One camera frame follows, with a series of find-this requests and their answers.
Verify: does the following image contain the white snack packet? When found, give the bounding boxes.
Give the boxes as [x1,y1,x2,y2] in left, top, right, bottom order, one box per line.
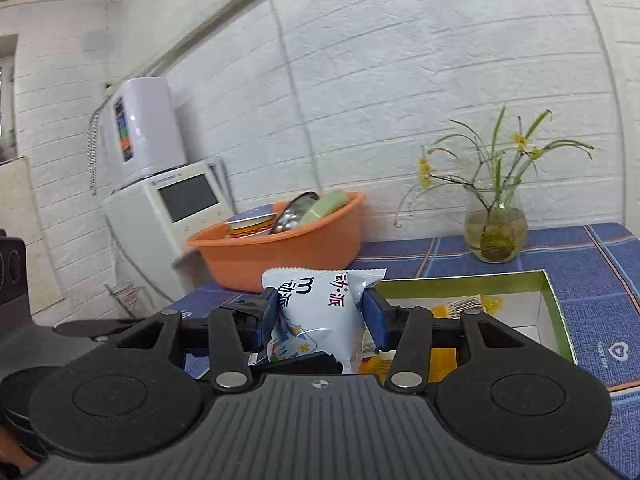
[261,266,388,376]

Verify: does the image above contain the beige wall pipe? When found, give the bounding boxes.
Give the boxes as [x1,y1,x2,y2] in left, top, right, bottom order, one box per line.
[122,0,313,88]

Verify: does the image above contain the green-edged cardboard box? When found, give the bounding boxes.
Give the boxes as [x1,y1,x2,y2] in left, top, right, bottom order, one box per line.
[367,269,579,387]

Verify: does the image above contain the white water purifier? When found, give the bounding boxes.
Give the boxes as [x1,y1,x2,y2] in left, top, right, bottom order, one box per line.
[101,76,189,192]

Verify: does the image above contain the metal flexible hose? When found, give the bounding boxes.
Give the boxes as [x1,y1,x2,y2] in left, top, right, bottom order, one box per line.
[86,104,110,197]

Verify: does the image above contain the orange plastic basin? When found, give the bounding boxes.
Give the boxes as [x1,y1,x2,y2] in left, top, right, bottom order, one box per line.
[187,190,367,294]

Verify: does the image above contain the blue checked tablecloth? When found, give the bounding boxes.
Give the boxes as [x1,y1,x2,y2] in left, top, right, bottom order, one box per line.
[165,222,640,480]

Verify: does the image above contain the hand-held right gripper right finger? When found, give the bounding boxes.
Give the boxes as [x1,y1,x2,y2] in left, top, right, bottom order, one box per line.
[362,287,523,393]

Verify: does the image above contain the green yellow-flowered plant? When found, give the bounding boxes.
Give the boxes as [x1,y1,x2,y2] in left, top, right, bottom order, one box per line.
[394,104,601,228]

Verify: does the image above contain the pale green container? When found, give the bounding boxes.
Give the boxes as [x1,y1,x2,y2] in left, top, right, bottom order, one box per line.
[297,189,351,229]

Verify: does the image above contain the yellow snack packet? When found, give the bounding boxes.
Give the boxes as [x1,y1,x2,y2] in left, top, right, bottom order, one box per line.
[367,294,505,386]

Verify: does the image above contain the round glass vase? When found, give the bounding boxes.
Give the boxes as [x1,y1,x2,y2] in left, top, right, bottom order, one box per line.
[463,195,529,264]

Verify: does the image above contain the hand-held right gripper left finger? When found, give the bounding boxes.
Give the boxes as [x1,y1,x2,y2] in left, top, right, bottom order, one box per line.
[116,286,280,393]

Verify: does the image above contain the beige stone slab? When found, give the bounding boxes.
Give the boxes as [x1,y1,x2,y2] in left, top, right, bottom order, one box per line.
[0,156,67,317]

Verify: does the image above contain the white wall cable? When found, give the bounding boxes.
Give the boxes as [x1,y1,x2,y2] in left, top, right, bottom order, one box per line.
[269,0,322,196]

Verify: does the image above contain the dark blue packet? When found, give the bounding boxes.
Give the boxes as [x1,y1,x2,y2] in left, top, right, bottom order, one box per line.
[252,351,345,377]

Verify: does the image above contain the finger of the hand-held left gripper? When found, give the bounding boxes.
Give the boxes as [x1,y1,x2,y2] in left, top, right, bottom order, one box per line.
[52,317,167,344]

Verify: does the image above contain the white appliance with screen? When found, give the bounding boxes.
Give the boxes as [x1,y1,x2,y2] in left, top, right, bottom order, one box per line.
[103,159,237,322]

